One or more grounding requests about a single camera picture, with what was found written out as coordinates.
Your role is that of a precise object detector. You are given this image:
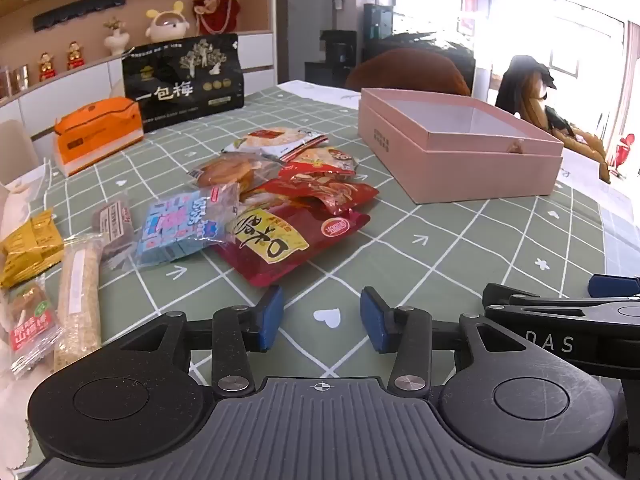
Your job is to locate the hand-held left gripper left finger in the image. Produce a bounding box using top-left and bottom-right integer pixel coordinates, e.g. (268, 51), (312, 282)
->
(120, 285), (285, 396)

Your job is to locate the round doll with yellow ears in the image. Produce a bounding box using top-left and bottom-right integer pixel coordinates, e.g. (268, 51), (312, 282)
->
(145, 1), (193, 43)

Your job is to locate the long beige oat bar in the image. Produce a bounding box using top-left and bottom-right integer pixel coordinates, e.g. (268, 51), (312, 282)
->
(54, 235), (103, 373)

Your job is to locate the red spicy strip packet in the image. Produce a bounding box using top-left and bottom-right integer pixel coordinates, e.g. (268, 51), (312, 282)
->
(240, 172), (380, 216)

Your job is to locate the white cabinet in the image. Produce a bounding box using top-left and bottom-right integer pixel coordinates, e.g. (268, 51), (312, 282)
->
(0, 31), (277, 161)

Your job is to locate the brown round chair back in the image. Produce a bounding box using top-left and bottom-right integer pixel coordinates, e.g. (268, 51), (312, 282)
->
(345, 47), (472, 97)

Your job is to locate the large red yellow-label snack packet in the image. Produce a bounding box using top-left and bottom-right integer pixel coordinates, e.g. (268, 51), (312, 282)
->
(212, 205), (371, 288)

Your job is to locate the clear bread packet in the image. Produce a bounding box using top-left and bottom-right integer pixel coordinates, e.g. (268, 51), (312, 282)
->
(189, 152), (281, 193)

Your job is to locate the black wall hook rack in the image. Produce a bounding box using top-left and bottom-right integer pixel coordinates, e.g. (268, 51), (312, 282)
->
(32, 0), (126, 32)

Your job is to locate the large black snack bag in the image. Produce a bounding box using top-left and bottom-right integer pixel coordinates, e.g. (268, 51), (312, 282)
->
(121, 34), (246, 123)

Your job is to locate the white vase figurine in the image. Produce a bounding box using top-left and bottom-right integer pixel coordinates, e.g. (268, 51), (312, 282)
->
(102, 17), (131, 57)

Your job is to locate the yellow snack packet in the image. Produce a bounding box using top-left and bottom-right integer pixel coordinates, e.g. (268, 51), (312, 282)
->
(0, 209), (66, 288)

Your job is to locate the black coffee machine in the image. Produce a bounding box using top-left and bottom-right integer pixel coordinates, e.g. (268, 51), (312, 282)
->
(305, 30), (359, 82)

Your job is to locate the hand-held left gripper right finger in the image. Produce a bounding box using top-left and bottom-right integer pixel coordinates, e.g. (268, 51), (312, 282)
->
(360, 286), (531, 396)

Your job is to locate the red green hawthorn packet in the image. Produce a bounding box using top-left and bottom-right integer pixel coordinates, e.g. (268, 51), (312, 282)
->
(0, 280), (63, 378)

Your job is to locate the red monkey figurine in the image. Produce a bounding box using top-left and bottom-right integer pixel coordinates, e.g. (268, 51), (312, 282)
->
(187, 0), (242, 37)

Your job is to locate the pink cardboard box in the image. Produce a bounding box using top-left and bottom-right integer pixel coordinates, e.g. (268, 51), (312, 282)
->
(357, 87), (565, 205)

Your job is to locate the brown bar packet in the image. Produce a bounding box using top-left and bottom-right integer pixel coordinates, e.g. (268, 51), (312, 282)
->
(92, 199), (133, 271)

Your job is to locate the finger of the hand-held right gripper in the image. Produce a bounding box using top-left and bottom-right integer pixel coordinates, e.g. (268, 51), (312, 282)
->
(589, 274), (640, 297)
(482, 283), (640, 321)

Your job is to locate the red white cartoon snack packet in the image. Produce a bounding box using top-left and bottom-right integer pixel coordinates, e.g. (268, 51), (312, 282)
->
(282, 146), (361, 176)

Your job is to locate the blue snack packet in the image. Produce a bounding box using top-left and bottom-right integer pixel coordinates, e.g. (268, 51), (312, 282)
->
(134, 182), (241, 271)

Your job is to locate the orange tissue box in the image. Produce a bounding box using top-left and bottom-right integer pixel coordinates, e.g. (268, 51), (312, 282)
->
(53, 96), (145, 177)

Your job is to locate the red toy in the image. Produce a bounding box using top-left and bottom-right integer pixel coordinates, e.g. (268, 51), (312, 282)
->
(611, 132), (637, 176)

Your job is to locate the white rice cracker packet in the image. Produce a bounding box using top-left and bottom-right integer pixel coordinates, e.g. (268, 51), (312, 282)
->
(222, 127), (328, 161)

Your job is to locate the beige chair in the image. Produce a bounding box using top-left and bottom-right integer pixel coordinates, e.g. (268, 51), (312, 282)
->
(0, 120), (41, 175)

